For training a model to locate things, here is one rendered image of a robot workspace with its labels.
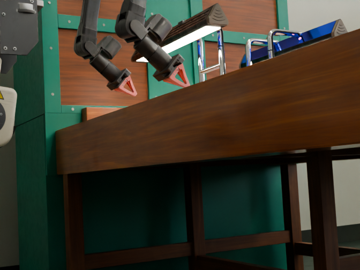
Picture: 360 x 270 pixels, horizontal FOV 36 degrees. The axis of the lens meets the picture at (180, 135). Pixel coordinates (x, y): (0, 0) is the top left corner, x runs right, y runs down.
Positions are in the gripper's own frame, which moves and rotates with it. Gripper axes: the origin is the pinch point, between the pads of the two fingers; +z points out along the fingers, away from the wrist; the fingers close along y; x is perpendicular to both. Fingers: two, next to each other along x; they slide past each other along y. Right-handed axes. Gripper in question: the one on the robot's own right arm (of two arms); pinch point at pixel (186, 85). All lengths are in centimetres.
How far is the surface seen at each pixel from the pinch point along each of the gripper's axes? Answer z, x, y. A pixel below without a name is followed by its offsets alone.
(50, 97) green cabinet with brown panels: -19, 4, 85
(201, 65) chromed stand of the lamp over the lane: 14, -35, 44
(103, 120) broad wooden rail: -7.1, 15.3, 30.2
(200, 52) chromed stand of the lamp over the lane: 10, -39, 44
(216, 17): -3.1, -29.7, 6.9
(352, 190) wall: 208, -122, 166
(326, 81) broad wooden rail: -3, 20, -73
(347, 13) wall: 124, -234, 165
